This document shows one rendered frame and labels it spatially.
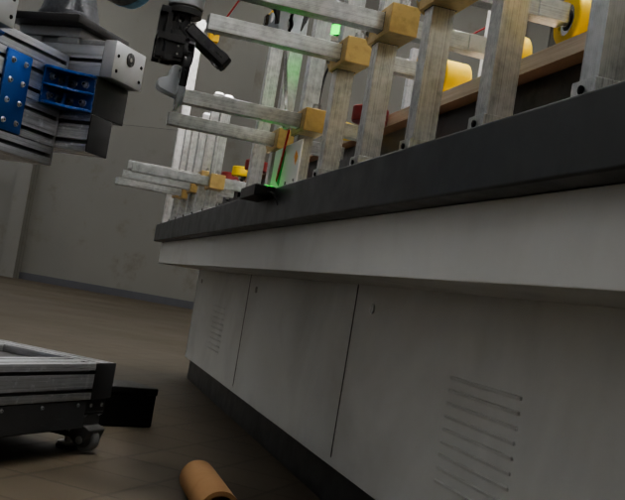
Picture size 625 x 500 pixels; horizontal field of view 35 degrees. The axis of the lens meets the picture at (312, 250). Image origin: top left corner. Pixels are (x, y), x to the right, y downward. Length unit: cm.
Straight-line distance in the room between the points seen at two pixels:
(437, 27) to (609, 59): 52
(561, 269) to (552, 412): 42
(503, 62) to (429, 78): 25
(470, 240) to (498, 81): 19
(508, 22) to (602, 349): 43
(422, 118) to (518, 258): 41
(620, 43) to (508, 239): 26
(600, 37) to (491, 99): 24
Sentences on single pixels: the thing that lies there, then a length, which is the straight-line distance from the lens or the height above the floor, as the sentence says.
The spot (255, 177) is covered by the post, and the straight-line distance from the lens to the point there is 266.
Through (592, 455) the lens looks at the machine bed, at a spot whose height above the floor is 33.
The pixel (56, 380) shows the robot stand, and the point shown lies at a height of 19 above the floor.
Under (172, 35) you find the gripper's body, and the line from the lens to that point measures 209.
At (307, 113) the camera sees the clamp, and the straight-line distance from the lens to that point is 210.
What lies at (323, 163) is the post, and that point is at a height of 73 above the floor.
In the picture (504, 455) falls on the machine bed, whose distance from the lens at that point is 149.
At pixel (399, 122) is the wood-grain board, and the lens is 212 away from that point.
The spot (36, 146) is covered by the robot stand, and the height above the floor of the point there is 71.
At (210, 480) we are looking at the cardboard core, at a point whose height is 8.
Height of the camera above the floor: 47
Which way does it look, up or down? 3 degrees up
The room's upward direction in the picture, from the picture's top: 9 degrees clockwise
